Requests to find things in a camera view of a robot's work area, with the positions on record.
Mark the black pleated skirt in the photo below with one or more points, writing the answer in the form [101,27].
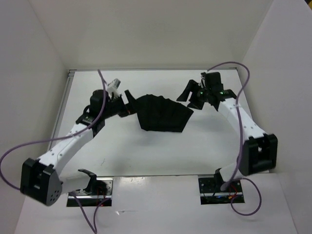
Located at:
[159,114]

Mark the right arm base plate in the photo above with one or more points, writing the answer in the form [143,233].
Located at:
[210,192]

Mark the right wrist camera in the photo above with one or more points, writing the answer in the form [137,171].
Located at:
[211,81]

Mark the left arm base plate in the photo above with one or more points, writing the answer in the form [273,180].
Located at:
[102,192]

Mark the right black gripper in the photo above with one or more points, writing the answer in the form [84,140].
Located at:
[191,86]

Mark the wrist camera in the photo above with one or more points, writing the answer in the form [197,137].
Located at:
[96,100]
[211,81]

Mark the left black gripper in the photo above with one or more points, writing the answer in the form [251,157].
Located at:
[127,108]

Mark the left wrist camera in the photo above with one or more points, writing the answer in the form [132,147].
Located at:
[96,100]

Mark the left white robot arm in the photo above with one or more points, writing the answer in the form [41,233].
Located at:
[40,178]

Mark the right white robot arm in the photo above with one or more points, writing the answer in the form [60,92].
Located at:
[257,150]

